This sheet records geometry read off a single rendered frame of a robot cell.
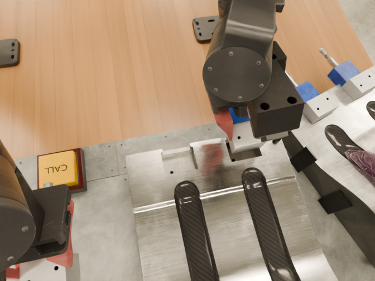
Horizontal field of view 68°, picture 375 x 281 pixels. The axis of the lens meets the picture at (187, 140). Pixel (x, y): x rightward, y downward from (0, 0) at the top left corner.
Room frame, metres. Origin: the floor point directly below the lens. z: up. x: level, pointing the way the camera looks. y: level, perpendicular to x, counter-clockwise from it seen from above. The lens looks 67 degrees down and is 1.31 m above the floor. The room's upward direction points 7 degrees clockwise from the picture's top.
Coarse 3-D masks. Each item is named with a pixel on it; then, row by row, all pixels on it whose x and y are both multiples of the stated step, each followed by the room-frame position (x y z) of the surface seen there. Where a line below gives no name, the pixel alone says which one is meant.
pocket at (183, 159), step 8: (168, 152) 0.16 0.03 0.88; (176, 152) 0.16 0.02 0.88; (184, 152) 0.17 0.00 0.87; (192, 152) 0.17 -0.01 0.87; (168, 160) 0.15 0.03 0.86; (176, 160) 0.15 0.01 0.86; (184, 160) 0.16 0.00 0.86; (192, 160) 0.16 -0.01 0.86; (168, 168) 0.14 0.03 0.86; (176, 168) 0.14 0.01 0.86; (184, 168) 0.14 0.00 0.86; (192, 168) 0.14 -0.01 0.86
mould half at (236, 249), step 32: (128, 160) 0.14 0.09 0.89; (160, 160) 0.14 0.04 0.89; (224, 160) 0.16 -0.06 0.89; (256, 160) 0.16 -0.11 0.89; (288, 160) 0.17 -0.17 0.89; (160, 192) 0.09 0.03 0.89; (224, 192) 0.10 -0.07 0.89; (288, 192) 0.12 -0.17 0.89; (160, 224) 0.05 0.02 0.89; (224, 224) 0.06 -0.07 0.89; (288, 224) 0.07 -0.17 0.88; (160, 256) 0.00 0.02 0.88; (224, 256) 0.01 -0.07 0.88; (256, 256) 0.02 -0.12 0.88; (320, 256) 0.03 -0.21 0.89
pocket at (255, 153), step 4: (228, 144) 0.19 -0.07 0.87; (228, 148) 0.19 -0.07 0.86; (256, 148) 0.19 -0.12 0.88; (228, 152) 0.18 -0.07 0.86; (240, 152) 0.18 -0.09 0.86; (244, 152) 0.18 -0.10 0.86; (248, 152) 0.18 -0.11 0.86; (252, 152) 0.19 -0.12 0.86; (256, 152) 0.18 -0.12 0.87; (260, 152) 0.18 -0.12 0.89; (232, 156) 0.17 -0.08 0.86; (236, 156) 0.18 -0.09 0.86; (240, 156) 0.18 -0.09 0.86; (244, 156) 0.18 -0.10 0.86; (248, 156) 0.18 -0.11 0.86; (252, 156) 0.18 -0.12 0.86; (256, 156) 0.18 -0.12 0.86; (232, 160) 0.17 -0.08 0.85; (236, 160) 0.17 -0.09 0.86; (240, 160) 0.17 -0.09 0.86
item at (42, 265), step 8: (48, 184) 0.07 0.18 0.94; (24, 264) -0.02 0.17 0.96; (32, 264) -0.02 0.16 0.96; (40, 264) -0.02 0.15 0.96; (48, 264) -0.02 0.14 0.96; (56, 264) -0.02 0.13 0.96; (24, 272) -0.03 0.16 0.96; (32, 272) -0.03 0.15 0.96; (40, 272) -0.03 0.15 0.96; (48, 272) -0.03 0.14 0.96; (56, 272) -0.03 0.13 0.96; (64, 272) -0.03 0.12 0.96; (72, 272) -0.03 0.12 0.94; (24, 280) -0.04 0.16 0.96; (32, 280) -0.04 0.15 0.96; (40, 280) -0.04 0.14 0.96; (48, 280) -0.04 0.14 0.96; (56, 280) -0.04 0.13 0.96; (64, 280) -0.03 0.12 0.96; (72, 280) -0.04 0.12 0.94; (80, 280) -0.04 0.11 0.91
